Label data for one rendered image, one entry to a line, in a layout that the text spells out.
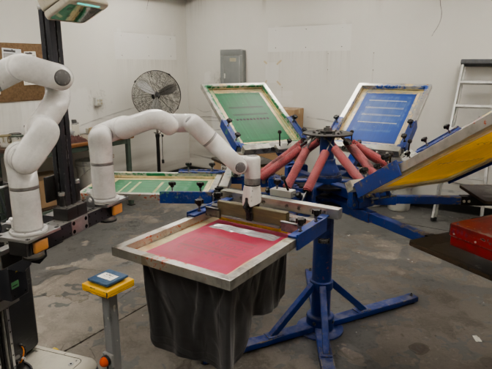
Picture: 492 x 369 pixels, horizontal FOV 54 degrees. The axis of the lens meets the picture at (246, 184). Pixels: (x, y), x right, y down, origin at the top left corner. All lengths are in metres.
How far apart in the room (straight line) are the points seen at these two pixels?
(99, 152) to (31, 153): 0.47
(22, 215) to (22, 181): 0.12
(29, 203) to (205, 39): 6.00
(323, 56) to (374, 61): 0.69
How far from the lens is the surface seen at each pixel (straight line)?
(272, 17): 6.91
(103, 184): 2.11
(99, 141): 2.07
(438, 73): 6.09
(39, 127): 1.68
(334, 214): 2.32
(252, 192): 2.20
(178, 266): 1.80
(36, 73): 1.67
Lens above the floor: 1.70
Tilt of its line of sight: 14 degrees down
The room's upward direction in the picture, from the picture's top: straight up
